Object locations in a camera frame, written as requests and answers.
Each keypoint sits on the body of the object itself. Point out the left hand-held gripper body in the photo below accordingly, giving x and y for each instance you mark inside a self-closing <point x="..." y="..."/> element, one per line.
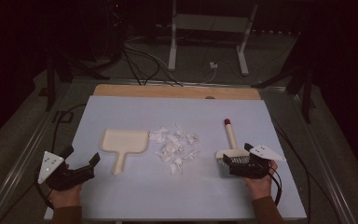
<point x="59" y="177"/>

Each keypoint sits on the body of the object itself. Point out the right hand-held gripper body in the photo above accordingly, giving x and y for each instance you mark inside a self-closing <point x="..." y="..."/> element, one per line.
<point x="256" y="169"/>

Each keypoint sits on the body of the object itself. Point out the cream brush with red tip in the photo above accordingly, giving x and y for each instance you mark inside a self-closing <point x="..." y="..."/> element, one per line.
<point x="231" y="137"/>

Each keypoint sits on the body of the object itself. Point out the cream plastic dustpan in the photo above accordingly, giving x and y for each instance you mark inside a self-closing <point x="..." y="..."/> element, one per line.
<point x="124" y="141"/>

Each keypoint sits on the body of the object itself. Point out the pile of white paper scraps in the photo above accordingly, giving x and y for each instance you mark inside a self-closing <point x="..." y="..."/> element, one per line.
<point x="171" y="149"/>

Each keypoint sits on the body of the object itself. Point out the person's right hand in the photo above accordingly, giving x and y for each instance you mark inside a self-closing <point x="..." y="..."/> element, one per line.
<point x="261" y="188"/>

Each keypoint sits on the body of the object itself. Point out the person's left hand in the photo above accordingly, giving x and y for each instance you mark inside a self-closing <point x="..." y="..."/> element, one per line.
<point x="65" y="197"/>

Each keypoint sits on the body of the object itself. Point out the pale blue table mat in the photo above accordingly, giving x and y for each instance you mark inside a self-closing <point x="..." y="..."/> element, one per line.
<point x="121" y="118"/>

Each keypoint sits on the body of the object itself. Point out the black tripod stand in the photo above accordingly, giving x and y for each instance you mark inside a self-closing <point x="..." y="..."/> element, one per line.
<point x="307" y="99"/>
<point x="50" y="90"/>

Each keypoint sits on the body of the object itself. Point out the white plug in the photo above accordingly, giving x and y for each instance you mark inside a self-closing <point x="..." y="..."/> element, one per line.
<point x="213" y="65"/>

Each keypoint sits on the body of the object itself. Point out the white metal stand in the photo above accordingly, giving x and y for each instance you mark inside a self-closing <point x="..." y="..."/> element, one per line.
<point x="172" y="46"/>

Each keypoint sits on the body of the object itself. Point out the dark equipment rack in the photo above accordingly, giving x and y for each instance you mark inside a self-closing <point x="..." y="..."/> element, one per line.
<point x="112" y="25"/>

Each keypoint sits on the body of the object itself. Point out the metal floor rail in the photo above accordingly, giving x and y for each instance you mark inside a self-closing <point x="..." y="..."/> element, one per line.
<point x="320" y="155"/>
<point x="24" y="155"/>

